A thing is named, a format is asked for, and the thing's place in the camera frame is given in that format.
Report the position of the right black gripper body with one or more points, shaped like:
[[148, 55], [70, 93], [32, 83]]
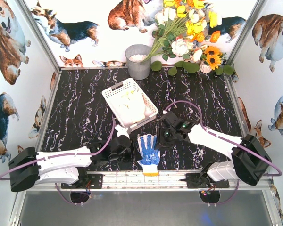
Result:
[[166, 135]]

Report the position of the artificial flower bouquet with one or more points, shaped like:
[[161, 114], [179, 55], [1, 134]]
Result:
[[182, 27]]

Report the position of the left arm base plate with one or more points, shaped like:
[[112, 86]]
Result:
[[93, 181]]

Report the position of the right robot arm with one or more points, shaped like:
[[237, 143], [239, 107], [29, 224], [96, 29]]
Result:
[[247, 159]]

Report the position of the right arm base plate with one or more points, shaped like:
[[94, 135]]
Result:
[[195, 180]]

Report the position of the blue dotted work glove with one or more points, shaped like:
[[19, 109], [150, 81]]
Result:
[[150, 155]]

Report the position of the aluminium front rail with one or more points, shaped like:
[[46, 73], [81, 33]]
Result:
[[126, 180]]

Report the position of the small sunflower pot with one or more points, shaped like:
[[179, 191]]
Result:
[[211, 58]]

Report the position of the white plastic storage basket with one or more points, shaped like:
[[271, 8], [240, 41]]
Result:
[[113, 94]]

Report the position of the cream knit glove pair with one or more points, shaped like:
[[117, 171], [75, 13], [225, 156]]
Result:
[[133, 106]]

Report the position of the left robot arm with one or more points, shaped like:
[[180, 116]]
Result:
[[69, 168]]

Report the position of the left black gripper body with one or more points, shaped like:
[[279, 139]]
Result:
[[130, 152]]

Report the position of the grey metal bucket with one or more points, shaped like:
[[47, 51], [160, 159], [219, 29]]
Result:
[[137, 62]]

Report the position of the white glove blue finger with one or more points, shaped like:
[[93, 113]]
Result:
[[150, 170]]

